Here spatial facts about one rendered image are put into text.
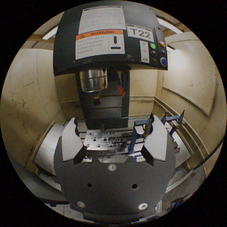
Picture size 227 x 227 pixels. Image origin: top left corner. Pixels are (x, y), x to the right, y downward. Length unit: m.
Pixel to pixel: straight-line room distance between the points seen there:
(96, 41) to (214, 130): 1.04
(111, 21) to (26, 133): 1.26
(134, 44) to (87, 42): 0.15
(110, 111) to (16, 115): 1.33
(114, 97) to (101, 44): 0.76
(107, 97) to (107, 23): 0.82
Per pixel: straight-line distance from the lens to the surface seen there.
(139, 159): 0.65
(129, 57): 0.25
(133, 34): 0.30
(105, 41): 0.26
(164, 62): 0.31
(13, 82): 1.18
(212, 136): 0.95
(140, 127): 0.46
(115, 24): 0.31
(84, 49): 0.27
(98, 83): 0.38
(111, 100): 0.93
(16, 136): 1.13
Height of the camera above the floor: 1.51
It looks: 32 degrees down
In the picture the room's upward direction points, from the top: 3 degrees counter-clockwise
